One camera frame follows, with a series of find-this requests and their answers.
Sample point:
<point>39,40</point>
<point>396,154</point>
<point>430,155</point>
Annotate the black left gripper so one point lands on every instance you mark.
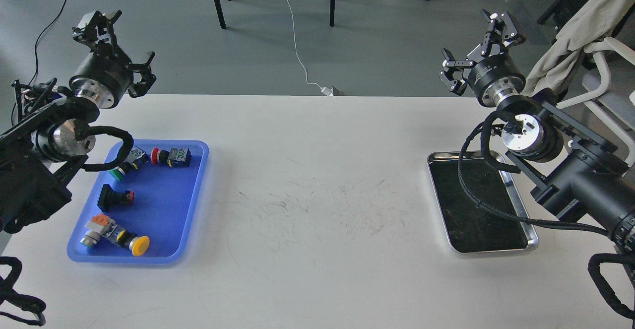
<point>99,77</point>

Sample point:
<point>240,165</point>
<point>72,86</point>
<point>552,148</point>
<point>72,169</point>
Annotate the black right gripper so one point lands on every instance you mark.
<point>495,71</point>

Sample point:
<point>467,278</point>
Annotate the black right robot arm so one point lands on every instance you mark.
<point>576,174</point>

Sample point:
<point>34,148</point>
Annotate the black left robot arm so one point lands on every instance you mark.
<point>55,136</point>

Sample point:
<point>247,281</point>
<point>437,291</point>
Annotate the beige cloth on chair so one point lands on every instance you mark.
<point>595,20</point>

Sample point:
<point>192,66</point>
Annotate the blue plastic tray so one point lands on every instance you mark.
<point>164,203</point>

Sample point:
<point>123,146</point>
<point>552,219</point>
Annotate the orange grey contact block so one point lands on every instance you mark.
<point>97,227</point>

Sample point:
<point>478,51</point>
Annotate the silver metal tray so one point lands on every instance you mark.
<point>463,185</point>

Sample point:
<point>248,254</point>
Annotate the green push button switch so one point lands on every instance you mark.
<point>136,158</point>

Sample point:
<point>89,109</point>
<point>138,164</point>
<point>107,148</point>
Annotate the red push button switch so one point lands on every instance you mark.
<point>176,157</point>

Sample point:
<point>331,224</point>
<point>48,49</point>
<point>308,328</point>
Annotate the white chair frame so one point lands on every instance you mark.
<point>598,51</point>

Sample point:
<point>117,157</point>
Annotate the black selector switch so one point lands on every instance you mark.
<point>108,197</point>

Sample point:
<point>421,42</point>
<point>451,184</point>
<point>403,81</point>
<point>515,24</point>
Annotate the yellow push button switch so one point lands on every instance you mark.
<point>136,244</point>

